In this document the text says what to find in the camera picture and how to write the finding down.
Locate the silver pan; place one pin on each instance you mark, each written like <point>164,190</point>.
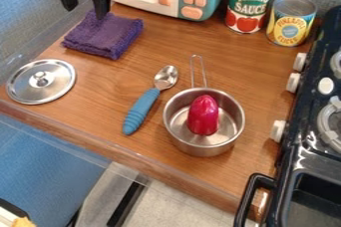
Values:
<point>204,128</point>

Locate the toy stove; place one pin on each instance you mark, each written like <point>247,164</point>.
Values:
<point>306,131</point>

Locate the purple cloth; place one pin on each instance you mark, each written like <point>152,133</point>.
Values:
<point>104,34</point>

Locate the silver lid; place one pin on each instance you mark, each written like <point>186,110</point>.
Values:
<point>41,81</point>

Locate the tomato sauce can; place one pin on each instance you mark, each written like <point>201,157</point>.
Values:
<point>248,3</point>

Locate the yellow pineapple can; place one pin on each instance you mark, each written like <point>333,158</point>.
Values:
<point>291,22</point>

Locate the red toy pepper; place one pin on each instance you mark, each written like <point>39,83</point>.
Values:
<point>203,115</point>

